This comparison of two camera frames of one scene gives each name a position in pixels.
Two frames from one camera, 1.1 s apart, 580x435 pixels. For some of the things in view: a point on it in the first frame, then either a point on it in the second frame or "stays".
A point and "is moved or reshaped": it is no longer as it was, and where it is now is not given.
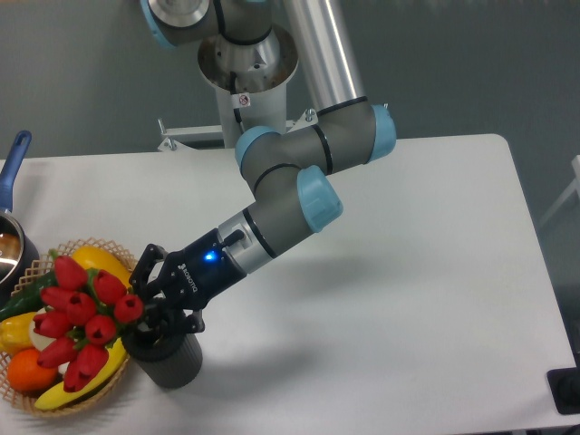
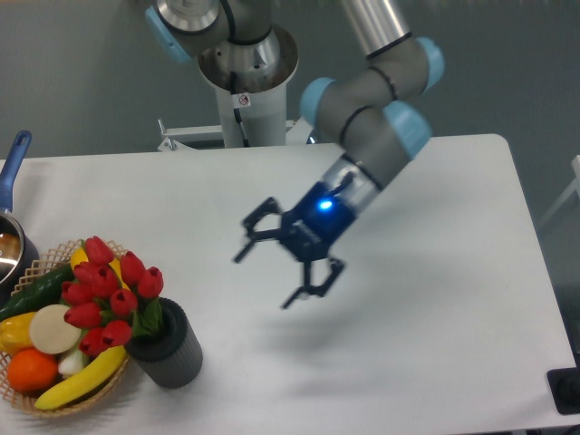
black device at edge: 564,384 stays
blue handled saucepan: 18,251 stays
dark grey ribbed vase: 173,360 stays
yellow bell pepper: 14,333 stays
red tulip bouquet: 81,314 is moved or reshaped
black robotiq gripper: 192,278 → 308,231
